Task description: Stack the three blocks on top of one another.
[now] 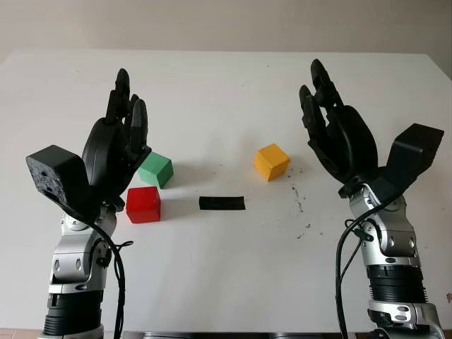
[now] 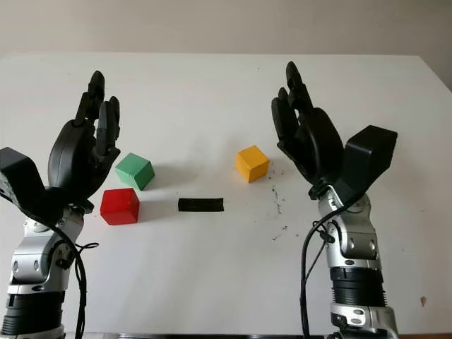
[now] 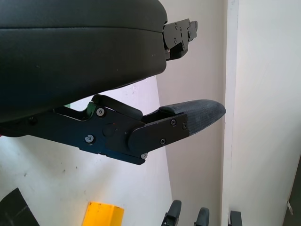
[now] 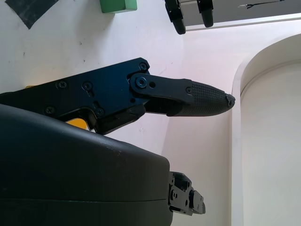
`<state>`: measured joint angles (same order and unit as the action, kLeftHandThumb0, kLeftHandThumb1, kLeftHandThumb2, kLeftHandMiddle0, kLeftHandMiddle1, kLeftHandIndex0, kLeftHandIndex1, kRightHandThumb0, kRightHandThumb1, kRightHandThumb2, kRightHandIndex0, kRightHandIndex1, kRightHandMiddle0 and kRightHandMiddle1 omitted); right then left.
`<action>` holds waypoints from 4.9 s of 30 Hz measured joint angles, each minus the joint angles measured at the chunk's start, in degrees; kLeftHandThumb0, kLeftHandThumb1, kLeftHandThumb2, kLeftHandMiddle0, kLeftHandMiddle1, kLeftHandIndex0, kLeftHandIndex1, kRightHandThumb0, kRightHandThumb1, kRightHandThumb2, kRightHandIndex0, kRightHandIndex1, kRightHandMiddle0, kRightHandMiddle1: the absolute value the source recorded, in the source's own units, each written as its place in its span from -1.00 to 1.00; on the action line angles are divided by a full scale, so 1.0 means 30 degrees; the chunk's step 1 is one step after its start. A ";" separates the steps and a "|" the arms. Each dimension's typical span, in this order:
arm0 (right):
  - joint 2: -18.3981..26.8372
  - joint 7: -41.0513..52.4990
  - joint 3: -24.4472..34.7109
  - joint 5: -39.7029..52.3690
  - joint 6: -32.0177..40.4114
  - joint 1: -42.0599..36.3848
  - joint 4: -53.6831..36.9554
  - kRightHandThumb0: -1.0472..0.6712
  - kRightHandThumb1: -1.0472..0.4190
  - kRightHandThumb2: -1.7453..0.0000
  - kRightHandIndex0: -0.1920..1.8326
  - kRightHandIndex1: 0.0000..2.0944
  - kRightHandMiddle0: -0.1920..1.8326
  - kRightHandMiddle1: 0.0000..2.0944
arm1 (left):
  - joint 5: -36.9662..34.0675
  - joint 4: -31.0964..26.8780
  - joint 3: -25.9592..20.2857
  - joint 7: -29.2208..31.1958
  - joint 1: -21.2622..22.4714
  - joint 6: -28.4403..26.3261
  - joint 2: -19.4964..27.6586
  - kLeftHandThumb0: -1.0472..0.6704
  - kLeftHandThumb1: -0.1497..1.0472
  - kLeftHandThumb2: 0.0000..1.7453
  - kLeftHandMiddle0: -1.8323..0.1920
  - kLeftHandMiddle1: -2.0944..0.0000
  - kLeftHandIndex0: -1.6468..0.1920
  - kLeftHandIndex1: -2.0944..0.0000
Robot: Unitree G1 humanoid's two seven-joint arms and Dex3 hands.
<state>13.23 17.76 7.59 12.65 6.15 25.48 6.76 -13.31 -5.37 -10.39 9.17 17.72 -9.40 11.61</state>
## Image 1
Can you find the yellow cube block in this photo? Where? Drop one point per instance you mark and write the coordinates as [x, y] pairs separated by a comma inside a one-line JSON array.
[[270, 159]]

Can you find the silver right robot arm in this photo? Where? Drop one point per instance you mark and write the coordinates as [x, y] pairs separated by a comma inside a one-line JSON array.
[[392, 240]]

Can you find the red cube block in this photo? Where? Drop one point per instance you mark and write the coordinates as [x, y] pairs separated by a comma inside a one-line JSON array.
[[143, 205]]

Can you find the green cube block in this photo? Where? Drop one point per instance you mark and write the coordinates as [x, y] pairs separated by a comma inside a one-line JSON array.
[[153, 167]]

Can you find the dark robot torso edge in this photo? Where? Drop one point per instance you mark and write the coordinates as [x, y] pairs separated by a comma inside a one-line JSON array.
[[212, 335]]

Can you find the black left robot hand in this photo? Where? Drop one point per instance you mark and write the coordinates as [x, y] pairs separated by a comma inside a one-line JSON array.
[[102, 152]]

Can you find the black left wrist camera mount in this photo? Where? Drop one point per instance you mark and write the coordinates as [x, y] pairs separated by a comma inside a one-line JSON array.
[[56, 169]]

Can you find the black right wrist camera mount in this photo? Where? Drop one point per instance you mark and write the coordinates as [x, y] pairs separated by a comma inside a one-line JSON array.
[[413, 148]]

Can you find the black tape patch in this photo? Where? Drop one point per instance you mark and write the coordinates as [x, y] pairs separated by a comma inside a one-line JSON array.
[[221, 203]]

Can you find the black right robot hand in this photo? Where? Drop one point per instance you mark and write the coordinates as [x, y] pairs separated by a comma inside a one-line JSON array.
[[349, 144]]

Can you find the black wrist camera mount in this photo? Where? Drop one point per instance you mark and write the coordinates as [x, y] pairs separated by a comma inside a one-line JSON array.
[[413, 148], [56, 169]]

